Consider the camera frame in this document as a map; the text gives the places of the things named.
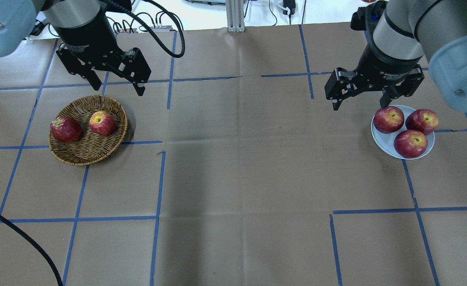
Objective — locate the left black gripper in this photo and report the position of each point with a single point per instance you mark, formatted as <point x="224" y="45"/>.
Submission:
<point x="85" y="40"/>

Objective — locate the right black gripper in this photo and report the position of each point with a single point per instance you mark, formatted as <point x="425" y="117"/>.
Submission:
<point x="386" y="64"/>

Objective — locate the red yellow apple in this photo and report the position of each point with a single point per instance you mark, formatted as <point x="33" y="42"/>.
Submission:
<point x="102" y="123"/>

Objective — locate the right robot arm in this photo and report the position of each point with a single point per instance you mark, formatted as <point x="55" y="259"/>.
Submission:
<point x="399" y="33"/>

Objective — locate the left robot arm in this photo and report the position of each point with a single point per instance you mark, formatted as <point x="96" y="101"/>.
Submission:
<point x="18" y="17"/>

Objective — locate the red apple on plate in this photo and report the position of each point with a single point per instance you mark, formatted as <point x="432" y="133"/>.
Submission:
<point x="388" y="120"/>
<point x="422" y="120"/>
<point x="410" y="144"/>

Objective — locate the light blue plate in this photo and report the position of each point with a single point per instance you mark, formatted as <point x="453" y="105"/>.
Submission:
<point x="385" y="141"/>

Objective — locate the dark red apple in basket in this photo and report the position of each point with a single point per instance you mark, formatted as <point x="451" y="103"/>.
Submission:
<point x="66" y="129"/>

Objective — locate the woven wicker basket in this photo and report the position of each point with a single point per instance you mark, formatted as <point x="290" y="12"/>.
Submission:
<point x="91" y="148"/>

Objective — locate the aluminium frame post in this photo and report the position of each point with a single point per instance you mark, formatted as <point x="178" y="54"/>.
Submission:
<point x="235" y="16"/>

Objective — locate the black braided cable foreground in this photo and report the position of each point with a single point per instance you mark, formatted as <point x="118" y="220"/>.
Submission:
<point x="35" y="245"/>

